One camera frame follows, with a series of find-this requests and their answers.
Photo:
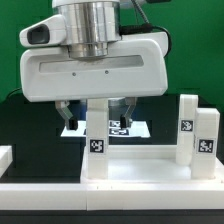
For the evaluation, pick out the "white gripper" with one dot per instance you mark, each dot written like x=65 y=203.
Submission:
x=134 y=66

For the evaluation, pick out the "white desk top tray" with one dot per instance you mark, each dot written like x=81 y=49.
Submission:
x=145 y=164

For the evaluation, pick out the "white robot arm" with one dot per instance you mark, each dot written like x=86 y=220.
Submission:
x=83 y=52

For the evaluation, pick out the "fiducial marker sheet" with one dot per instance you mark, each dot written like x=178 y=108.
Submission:
x=137 y=129

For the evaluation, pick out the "white left fence block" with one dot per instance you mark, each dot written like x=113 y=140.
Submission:
x=6 y=158

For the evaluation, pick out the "white front fence rail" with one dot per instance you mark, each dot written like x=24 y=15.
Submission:
x=111 y=196

